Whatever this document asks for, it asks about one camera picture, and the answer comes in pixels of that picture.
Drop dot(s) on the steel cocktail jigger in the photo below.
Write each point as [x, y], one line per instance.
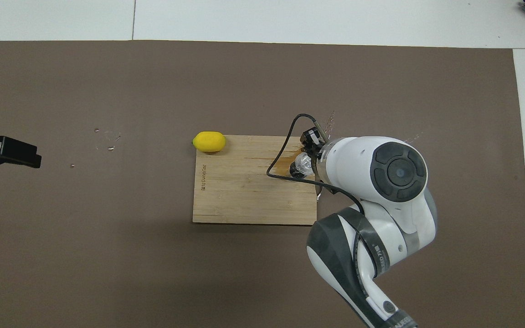
[294, 173]

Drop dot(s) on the small clear glass cup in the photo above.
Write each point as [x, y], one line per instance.
[304, 160]

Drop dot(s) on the brown table mat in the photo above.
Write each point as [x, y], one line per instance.
[107, 250]

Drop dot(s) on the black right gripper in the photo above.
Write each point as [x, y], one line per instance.
[311, 139]

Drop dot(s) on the wooden cutting board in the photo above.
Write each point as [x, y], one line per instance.
[239, 191]

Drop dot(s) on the yellow lemon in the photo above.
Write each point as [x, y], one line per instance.
[209, 141]

